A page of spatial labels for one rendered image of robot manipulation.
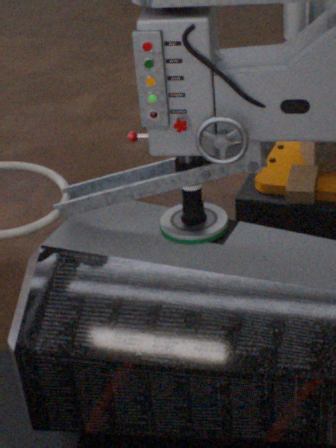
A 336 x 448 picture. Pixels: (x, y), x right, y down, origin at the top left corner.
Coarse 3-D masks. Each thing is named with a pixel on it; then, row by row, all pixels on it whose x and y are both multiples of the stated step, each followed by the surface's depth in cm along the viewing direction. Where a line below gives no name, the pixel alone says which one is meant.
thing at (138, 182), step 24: (240, 144) 249; (264, 144) 248; (144, 168) 259; (168, 168) 257; (192, 168) 244; (216, 168) 242; (240, 168) 241; (72, 192) 267; (96, 192) 266; (120, 192) 252; (144, 192) 250
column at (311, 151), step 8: (304, 144) 307; (312, 144) 296; (320, 144) 294; (328, 144) 295; (304, 152) 309; (312, 152) 298; (320, 152) 296; (328, 152) 297; (312, 160) 299; (320, 160) 298; (328, 160) 298; (320, 168) 299; (328, 168) 300
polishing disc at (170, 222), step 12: (180, 204) 268; (204, 204) 267; (168, 216) 262; (180, 216) 262; (216, 216) 260; (168, 228) 256; (180, 228) 255; (192, 228) 255; (204, 228) 254; (216, 228) 254
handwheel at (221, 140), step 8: (208, 120) 224; (216, 120) 223; (224, 120) 222; (232, 120) 222; (200, 128) 225; (240, 128) 223; (200, 136) 226; (208, 136) 226; (216, 136) 225; (224, 136) 225; (232, 136) 225; (200, 144) 228; (216, 144) 226; (224, 144) 226; (248, 144) 226; (200, 152) 229; (224, 152) 228; (240, 152) 227; (208, 160) 230; (216, 160) 229; (224, 160) 229; (232, 160) 229
